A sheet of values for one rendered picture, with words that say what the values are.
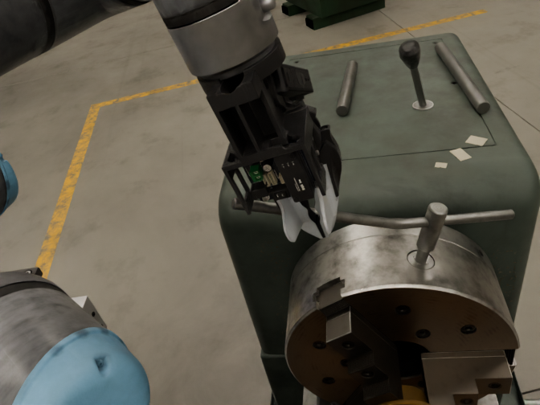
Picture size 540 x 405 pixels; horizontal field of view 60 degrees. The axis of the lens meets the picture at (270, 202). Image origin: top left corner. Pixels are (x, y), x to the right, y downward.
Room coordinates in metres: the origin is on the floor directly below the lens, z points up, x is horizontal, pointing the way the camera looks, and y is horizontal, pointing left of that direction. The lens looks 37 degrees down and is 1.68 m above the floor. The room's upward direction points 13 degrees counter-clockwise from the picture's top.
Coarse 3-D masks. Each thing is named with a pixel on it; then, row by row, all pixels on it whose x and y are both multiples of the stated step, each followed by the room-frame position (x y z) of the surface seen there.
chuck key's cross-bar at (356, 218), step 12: (240, 204) 0.38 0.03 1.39; (264, 204) 0.38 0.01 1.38; (348, 216) 0.38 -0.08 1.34; (360, 216) 0.39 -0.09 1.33; (372, 216) 0.39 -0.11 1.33; (456, 216) 0.39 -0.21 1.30; (468, 216) 0.39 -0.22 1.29; (480, 216) 0.39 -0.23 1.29; (492, 216) 0.39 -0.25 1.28; (504, 216) 0.39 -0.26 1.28; (396, 228) 0.38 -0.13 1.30; (408, 228) 0.39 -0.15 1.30
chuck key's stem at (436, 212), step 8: (432, 208) 0.39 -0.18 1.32; (440, 208) 0.39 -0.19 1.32; (432, 216) 0.38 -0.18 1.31; (440, 216) 0.38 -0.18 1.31; (432, 224) 0.38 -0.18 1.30; (440, 224) 0.38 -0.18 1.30; (424, 232) 0.39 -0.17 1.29; (432, 232) 0.38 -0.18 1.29; (424, 240) 0.38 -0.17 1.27; (432, 240) 0.38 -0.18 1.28; (424, 248) 0.38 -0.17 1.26; (432, 248) 0.38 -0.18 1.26; (416, 256) 0.39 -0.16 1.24; (424, 256) 0.39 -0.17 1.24
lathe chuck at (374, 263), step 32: (320, 256) 0.47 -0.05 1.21; (352, 256) 0.43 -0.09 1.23; (384, 256) 0.41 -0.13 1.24; (448, 256) 0.40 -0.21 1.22; (320, 288) 0.41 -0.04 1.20; (352, 288) 0.38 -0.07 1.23; (384, 288) 0.36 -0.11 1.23; (416, 288) 0.35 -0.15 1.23; (448, 288) 0.35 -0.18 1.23; (480, 288) 0.36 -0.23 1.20; (288, 320) 0.42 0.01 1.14; (320, 320) 0.38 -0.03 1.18; (384, 320) 0.36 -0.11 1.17; (416, 320) 0.35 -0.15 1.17; (448, 320) 0.34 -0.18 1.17; (480, 320) 0.33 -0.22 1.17; (512, 320) 0.35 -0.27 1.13; (288, 352) 0.39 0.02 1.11; (320, 352) 0.38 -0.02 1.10; (416, 352) 0.39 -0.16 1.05; (320, 384) 0.39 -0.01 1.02; (352, 384) 0.37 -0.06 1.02; (416, 384) 0.35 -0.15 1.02
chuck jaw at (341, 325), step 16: (336, 288) 0.40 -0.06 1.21; (320, 304) 0.39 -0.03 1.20; (336, 304) 0.38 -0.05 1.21; (336, 320) 0.36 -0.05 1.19; (352, 320) 0.35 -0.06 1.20; (336, 336) 0.34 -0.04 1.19; (352, 336) 0.33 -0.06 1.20; (368, 336) 0.34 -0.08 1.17; (384, 336) 0.36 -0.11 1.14; (352, 352) 0.33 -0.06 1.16; (368, 352) 0.33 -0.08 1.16; (384, 352) 0.34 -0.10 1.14; (352, 368) 0.32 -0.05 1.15; (368, 368) 0.31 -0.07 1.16; (384, 368) 0.31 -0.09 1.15; (368, 384) 0.31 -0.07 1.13; (384, 384) 0.30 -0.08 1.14; (400, 384) 0.30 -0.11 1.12; (368, 400) 0.29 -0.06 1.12; (384, 400) 0.29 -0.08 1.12
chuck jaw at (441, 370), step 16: (432, 352) 0.35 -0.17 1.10; (448, 352) 0.34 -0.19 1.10; (464, 352) 0.34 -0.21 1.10; (480, 352) 0.33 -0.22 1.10; (496, 352) 0.32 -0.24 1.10; (512, 352) 0.32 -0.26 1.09; (432, 368) 0.32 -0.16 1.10; (448, 368) 0.32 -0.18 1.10; (464, 368) 0.31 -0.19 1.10; (480, 368) 0.31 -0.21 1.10; (496, 368) 0.30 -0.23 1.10; (432, 384) 0.30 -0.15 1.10; (448, 384) 0.30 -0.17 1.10; (464, 384) 0.29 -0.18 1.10; (480, 384) 0.30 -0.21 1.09; (496, 384) 0.30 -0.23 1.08; (432, 400) 0.28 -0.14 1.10; (448, 400) 0.28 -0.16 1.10; (464, 400) 0.29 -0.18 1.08
